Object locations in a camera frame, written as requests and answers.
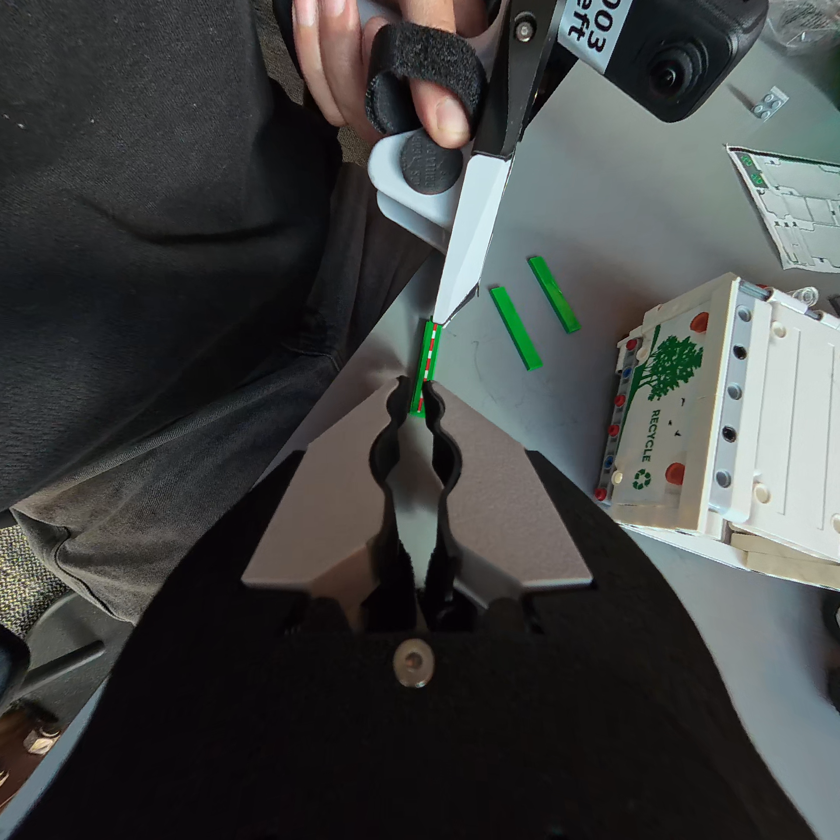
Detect green lego tile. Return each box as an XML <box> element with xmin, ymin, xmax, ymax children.
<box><xmin>489</xmin><ymin>285</ymin><xmax>545</xmax><ymax>372</ymax></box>
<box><xmin>526</xmin><ymin>255</ymin><xmax>583</xmax><ymax>336</ymax></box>
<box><xmin>407</xmin><ymin>316</ymin><xmax>448</xmax><ymax>418</ymax></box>

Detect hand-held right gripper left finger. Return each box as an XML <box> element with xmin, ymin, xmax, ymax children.
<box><xmin>241</xmin><ymin>375</ymin><xmax>419</xmax><ymax>634</ymax></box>

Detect black sweater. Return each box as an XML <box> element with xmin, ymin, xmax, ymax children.
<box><xmin>0</xmin><ymin>0</ymin><xmax>370</xmax><ymax>514</ymax></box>

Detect white lego garbage truck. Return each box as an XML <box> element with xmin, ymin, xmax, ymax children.
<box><xmin>594</xmin><ymin>272</ymin><xmax>840</xmax><ymax>583</ymax></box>

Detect dark grey pants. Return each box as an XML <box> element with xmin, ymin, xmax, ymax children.
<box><xmin>0</xmin><ymin>164</ymin><xmax>448</xmax><ymax>626</ymax></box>

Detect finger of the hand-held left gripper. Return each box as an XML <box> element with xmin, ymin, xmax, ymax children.
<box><xmin>432</xmin><ymin>152</ymin><xmax>517</xmax><ymax>326</ymax></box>

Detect small grey lego plate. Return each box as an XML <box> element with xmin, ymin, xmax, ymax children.
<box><xmin>751</xmin><ymin>84</ymin><xmax>790</xmax><ymax>121</ymax></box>

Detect lego sticker sheet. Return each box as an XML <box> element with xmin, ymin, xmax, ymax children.
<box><xmin>724</xmin><ymin>143</ymin><xmax>840</xmax><ymax>274</ymax></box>

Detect person's left hand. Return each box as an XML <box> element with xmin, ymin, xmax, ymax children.
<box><xmin>292</xmin><ymin>0</ymin><xmax>491</xmax><ymax>152</ymax></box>

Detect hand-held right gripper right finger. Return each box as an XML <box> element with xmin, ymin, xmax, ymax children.
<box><xmin>420</xmin><ymin>381</ymin><xmax>596</xmax><ymax>634</ymax></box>

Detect clear plastic bag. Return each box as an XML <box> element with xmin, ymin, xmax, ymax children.
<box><xmin>764</xmin><ymin>0</ymin><xmax>840</xmax><ymax>55</ymax></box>

